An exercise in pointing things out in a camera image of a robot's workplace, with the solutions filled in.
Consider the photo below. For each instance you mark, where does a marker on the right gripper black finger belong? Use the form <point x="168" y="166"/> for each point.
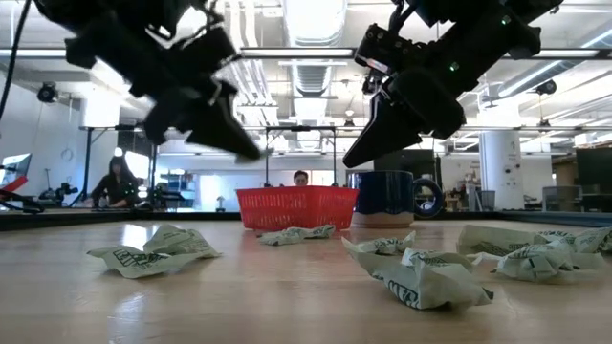
<point x="387" y="134"/>

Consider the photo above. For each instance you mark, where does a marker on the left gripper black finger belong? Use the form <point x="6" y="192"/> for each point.
<point x="220" y="134"/>

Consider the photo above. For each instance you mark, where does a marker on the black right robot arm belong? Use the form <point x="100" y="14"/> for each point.
<point x="492" y="38"/>

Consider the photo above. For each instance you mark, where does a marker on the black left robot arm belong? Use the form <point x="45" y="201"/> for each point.
<point x="119" y="33"/>

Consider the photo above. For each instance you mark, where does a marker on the background black robot arm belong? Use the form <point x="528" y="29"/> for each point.
<point x="59" y="193"/>

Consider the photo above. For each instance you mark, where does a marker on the grey waste bin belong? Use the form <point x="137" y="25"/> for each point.
<point x="488" y="200"/>

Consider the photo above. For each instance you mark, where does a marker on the black panel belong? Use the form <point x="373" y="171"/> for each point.
<point x="416" y="162"/>

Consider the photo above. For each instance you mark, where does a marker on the dark blue ceramic mug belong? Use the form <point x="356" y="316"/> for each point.
<point x="382" y="196"/>

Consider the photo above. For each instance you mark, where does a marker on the small desk lamp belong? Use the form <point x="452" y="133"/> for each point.
<point x="220" y="203"/>

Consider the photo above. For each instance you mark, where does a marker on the person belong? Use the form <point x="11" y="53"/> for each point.
<point x="117" y="186"/>
<point x="300" y="179"/>

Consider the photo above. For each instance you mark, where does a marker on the white round pillar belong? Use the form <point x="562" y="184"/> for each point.
<point x="499" y="162"/>

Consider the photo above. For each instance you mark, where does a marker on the red plastic mesh basket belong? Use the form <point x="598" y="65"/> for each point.
<point x="296" y="208"/>

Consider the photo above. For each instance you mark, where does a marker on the black ceiling fixture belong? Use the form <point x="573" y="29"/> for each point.
<point x="546" y="87"/>

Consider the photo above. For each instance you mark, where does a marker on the black ceiling spotlight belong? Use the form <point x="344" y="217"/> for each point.
<point x="47" y="93"/>

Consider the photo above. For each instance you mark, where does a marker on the computer monitor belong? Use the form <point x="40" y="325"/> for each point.
<point x="16" y="167"/>

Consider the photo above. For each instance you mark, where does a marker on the dark cabinet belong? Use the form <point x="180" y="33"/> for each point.
<point x="595" y="177"/>

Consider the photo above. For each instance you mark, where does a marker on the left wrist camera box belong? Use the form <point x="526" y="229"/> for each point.
<point x="210" y="52"/>

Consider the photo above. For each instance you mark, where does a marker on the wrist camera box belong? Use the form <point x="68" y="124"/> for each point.
<point x="389" y="45"/>
<point x="210" y="52"/>

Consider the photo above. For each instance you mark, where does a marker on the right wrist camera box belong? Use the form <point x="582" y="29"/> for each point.
<point x="389" y="45"/>

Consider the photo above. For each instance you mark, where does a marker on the silver ceiling air duct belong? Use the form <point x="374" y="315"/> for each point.
<point x="313" y="76"/>

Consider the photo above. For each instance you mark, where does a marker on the black metal frame stand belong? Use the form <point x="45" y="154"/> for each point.
<point x="87" y="167"/>

